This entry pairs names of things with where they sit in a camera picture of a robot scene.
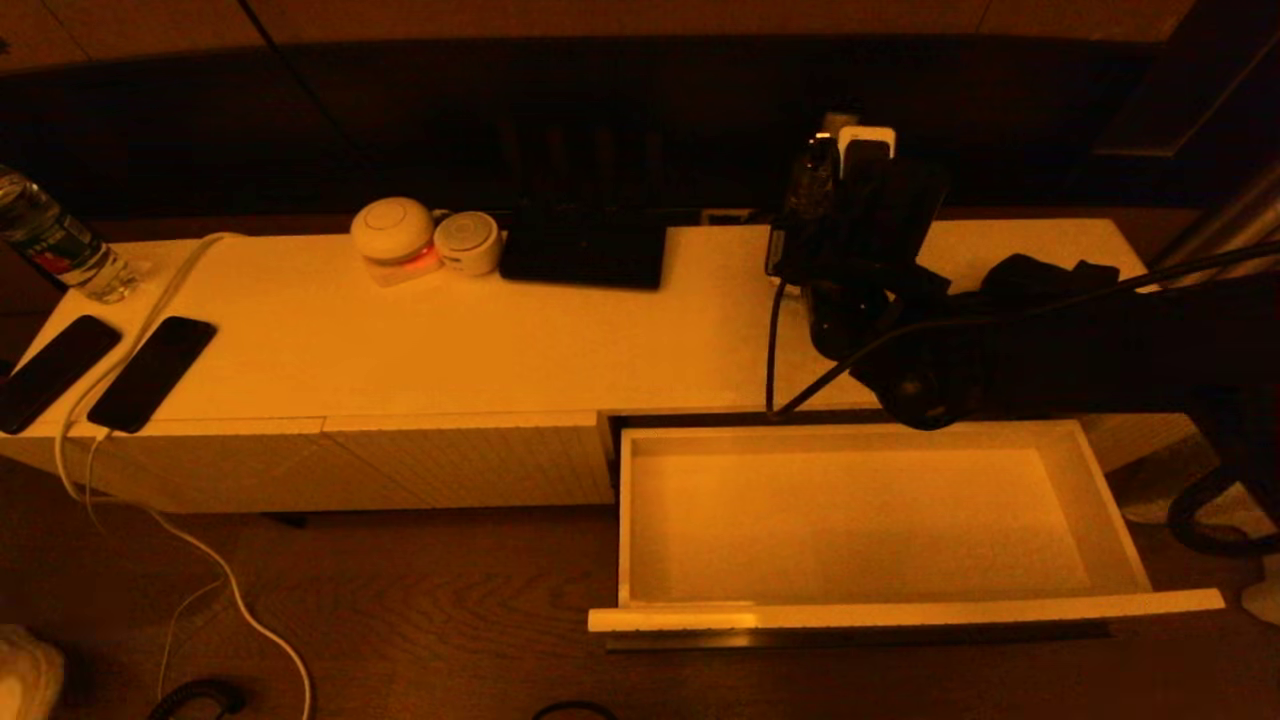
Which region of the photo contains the clear plastic water bottle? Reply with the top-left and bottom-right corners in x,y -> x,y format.
783,130 -> 843,286

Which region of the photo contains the black umbrella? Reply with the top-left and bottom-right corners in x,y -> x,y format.
978,253 -> 1123,301

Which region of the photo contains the white cabinet drawer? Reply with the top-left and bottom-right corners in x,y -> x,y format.
588,420 -> 1226,651

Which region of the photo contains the white low cabinet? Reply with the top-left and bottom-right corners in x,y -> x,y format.
0,218 -> 1201,516

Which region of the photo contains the black router box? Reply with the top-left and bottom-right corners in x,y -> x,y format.
498,205 -> 667,293

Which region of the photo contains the small round white speaker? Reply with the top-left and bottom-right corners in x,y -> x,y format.
434,211 -> 503,278

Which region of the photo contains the grey curtain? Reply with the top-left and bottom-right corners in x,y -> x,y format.
1110,160 -> 1280,626

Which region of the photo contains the large round white device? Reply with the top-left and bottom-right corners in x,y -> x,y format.
350,197 -> 443,289

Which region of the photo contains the black smartphone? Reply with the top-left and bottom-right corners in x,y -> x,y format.
0,316 -> 125,437
87,317 -> 219,435

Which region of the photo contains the labelled plastic water bottle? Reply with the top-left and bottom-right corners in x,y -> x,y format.
0,165 -> 143,306

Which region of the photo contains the white sneaker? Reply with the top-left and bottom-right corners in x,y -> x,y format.
0,625 -> 67,720

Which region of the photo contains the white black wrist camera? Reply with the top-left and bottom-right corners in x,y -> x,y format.
836,125 -> 898,183

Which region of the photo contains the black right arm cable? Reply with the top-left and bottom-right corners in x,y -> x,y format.
765,240 -> 1280,556

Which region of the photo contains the thick white cable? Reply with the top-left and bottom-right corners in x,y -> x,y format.
55,233 -> 314,720

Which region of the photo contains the black coiled cable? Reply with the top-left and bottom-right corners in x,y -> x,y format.
148,680 -> 246,720

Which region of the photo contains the thin white cable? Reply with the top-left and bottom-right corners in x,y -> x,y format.
85,428 -> 226,701

